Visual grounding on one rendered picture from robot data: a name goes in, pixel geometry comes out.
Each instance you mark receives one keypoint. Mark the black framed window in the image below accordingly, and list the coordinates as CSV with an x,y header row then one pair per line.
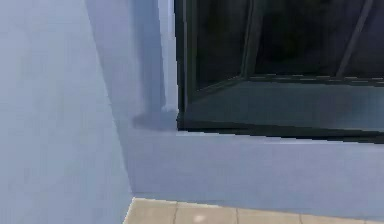
x,y
283,66

